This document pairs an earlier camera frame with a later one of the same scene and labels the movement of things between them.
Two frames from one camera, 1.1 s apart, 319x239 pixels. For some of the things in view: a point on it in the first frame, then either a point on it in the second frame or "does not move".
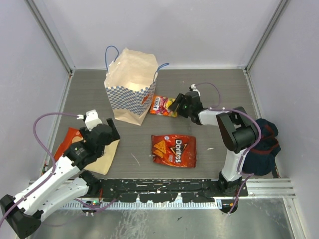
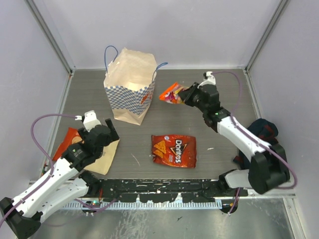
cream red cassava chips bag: [100, 166] does not move
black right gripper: [179, 99] → [186, 93]
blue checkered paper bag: [130, 82] does not move
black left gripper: [115, 134] does not move
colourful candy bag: [159, 105] → [171, 94]
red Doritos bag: [175, 150] does not move
